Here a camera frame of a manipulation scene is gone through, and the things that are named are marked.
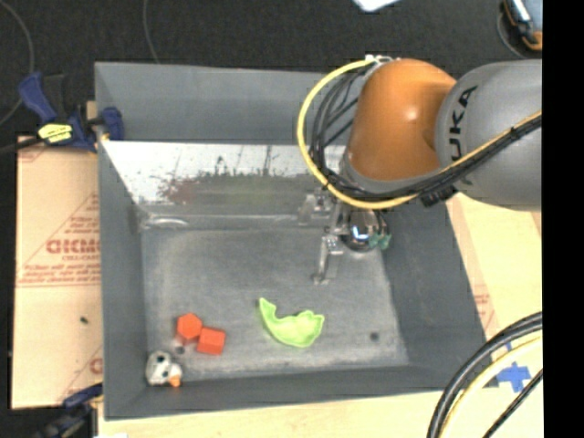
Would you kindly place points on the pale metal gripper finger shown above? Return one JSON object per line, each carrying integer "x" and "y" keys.
{"x": 329, "y": 258}
{"x": 315, "y": 209}

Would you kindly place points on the grey metal bin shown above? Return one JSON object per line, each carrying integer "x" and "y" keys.
{"x": 255, "y": 263}

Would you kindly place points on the light green toy lettuce leaf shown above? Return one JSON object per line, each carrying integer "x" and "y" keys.
{"x": 292, "y": 329}

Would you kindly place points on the orange cube block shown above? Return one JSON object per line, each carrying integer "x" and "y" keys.
{"x": 211, "y": 341}

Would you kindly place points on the orange hexagonal block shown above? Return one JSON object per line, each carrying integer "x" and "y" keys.
{"x": 188, "y": 326}

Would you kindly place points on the white and grey toy bird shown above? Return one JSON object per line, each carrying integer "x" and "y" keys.
{"x": 160, "y": 368}

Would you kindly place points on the brown cardboard board, red print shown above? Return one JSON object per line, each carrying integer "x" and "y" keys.
{"x": 55, "y": 253}

